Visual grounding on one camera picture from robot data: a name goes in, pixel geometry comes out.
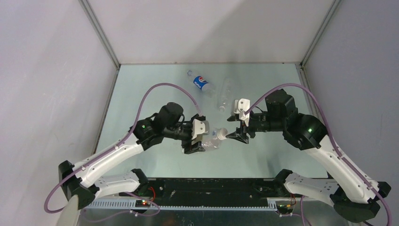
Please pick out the clear unlabelled plastic bottle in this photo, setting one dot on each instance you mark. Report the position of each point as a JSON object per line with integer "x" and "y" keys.
{"x": 225, "y": 95}

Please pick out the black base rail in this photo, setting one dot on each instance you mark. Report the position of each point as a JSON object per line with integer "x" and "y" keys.
{"x": 214, "y": 192}

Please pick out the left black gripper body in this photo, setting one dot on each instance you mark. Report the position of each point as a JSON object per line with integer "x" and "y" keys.
{"x": 179, "y": 131}

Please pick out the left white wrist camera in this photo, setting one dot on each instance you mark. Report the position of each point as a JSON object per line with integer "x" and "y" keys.
{"x": 199, "y": 128}

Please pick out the Pepsi labelled clear bottle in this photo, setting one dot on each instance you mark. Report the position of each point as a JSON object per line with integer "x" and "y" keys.
{"x": 206, "y": 87}

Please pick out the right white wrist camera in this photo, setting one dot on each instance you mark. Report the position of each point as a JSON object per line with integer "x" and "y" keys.
{"x": 239, "y": 110}

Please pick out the clear bottle with yellow label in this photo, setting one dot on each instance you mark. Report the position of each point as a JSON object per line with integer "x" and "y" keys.
{"x": 210, "y": 142}

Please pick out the white slotted cable duct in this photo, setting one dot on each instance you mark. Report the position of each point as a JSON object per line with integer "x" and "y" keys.
{"x": 132, "y": 204}

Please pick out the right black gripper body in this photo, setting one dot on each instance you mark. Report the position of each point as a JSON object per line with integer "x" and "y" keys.
{"x": 262, "y": 122}

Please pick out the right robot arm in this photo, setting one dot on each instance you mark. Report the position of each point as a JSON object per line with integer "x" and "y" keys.
{"x": 353, "y": 195}

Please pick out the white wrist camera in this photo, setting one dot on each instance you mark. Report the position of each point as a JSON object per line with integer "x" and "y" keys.
{"x": 199, "y": 128}
{"x": 239, "y": 110}

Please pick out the left controller board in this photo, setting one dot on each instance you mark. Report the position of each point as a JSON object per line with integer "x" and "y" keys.
{"x": 142, "y": 204}

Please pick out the controller board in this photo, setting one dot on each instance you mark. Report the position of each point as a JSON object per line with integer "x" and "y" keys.
{"x": 285, "y": 209}
{"x": 142, "y": 204}

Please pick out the right controller board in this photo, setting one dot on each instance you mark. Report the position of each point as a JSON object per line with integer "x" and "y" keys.
{"x": 285, "y": 209}

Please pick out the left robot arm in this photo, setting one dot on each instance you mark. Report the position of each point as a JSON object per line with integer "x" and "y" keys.
{"x": 87, "y": 179}

